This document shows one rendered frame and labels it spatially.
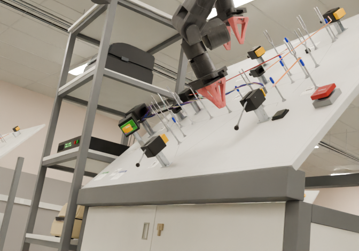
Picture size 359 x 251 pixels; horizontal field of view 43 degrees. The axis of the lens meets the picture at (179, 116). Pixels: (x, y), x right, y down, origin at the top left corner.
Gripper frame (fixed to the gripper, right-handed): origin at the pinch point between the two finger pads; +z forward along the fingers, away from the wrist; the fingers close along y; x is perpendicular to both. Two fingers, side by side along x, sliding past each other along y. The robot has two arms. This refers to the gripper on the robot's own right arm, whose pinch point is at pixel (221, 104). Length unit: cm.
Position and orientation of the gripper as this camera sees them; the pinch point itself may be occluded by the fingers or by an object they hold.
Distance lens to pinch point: 125.0
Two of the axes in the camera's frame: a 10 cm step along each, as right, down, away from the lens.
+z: 4.4, 8.9, 1.0
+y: -6.1, 2.1, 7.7
